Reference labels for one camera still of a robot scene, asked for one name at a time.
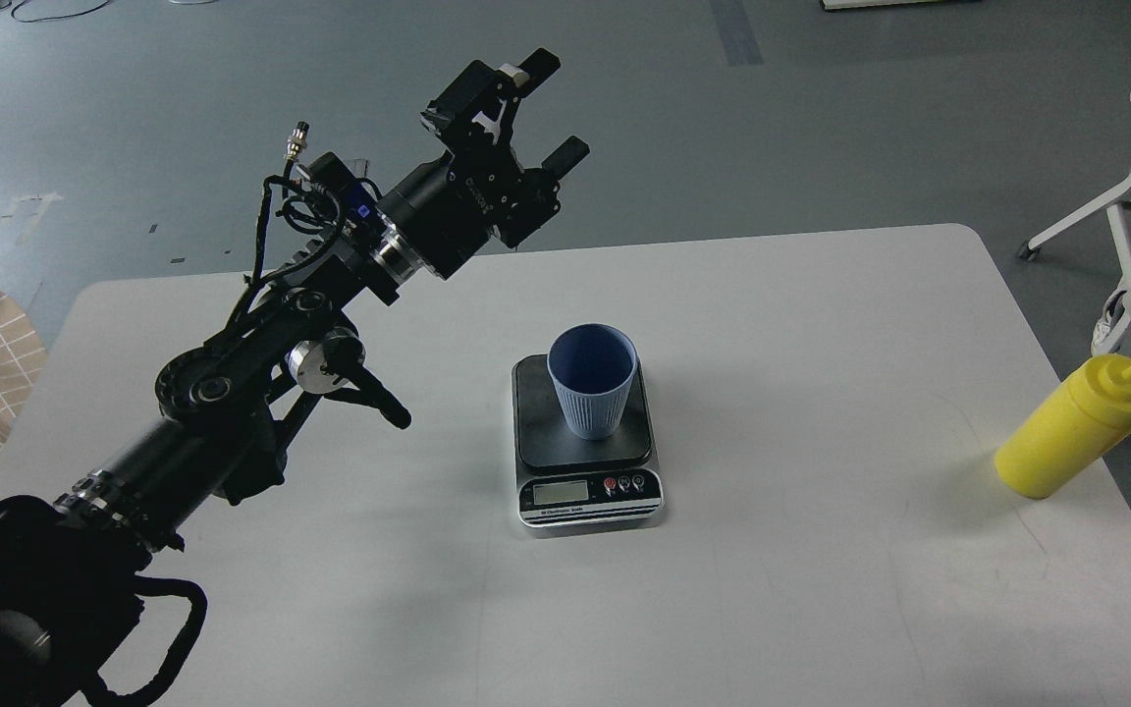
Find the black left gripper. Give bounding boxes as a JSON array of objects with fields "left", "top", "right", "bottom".
[{"left": 377, "top": 48, "right": 592, "bottom": 279}]

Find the blue ribbed plastic cup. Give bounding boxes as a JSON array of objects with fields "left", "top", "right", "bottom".
[{"left": 546, "top": 324, "right": 640, "bottom": 440}]

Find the yellow squeeze bottle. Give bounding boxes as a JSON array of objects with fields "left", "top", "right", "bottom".
[{"left": 993, "top": 353, "right": 1131, "bottom": 500}]

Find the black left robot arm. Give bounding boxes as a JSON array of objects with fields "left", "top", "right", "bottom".
[{"left": 0, "top": 48, "right": 589, "bottom": 706}]

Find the silver black digital kitchen scale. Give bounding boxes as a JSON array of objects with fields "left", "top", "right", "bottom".
[{"left": 512, "top": 354, "right": 666, "bottom": 534}]

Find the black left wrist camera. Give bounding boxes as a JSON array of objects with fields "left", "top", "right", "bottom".
[{"left": 278, "top": 121, "right": 381, "bottom": 236}]

